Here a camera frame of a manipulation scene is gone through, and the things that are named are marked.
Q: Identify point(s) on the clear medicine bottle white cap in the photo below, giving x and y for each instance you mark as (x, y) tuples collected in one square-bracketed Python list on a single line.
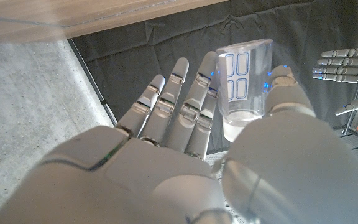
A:
[(253, 81)]

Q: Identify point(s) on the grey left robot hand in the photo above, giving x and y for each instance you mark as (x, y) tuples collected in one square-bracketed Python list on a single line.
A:
[(353, 67)]

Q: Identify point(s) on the black backdrop stand pole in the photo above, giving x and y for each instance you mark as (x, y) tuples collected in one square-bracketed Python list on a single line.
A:
[(93, 84)]

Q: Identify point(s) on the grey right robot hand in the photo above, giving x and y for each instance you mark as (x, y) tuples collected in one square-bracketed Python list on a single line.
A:
[(141, 186)]

